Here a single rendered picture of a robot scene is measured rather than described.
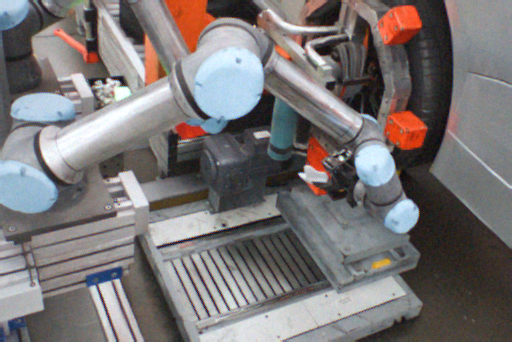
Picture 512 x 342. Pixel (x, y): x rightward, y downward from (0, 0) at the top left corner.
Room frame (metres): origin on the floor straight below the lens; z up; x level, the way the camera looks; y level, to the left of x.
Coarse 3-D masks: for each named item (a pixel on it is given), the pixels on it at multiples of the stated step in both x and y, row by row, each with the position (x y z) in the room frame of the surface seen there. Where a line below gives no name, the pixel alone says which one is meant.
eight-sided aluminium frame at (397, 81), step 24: (312, 0) 1.86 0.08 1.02; (336, 0) 1.83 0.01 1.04; (360, 0) 1.67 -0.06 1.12; (312, 24) 1.92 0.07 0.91; (384, 48) 1.54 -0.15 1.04; (384, 72) 1.52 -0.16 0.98; (408, 72) 1.53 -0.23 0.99; (384, 96) 1.50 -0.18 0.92; (408, 96) 1.51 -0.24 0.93; (384, 120) 1.48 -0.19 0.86; (336, 144) 1.70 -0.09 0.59
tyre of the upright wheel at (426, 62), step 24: (384, 0) 1.71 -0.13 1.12; (408, 0) 1.65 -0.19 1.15; (432, 0) 1.70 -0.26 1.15; (432, 24) 1.62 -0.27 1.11; (408, 48) 1.59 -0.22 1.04; (432, 48) 1.56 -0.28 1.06; (432, 72) 1.52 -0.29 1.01; (432, 96) 1.50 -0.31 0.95; (432, 120) 1.50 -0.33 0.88; (432, 144) 1.53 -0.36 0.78; (408, 168) 1.60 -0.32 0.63
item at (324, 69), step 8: (352, 16) 1.67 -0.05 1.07; (352, 24) 1.66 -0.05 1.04; (344, 32) 1.68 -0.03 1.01; (352, 32) 1.66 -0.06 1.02; (312, 40) 1.58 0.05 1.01; (320, 40) 1.59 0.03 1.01; (328, 40) 1.60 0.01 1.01; (336, 40) 1.62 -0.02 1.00; (344, 40) 1.64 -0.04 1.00; (352, 40) 1.65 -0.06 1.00; (304, 48) 1.54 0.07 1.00; (312, 48) 1.52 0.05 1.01; (312, 56) 1.49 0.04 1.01; (320, 56) 1.49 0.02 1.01; (320, 64) 1.45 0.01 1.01; (328, 64) 1.46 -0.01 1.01; (320, 72) 1.44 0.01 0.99; (328, 72) 1.44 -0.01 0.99
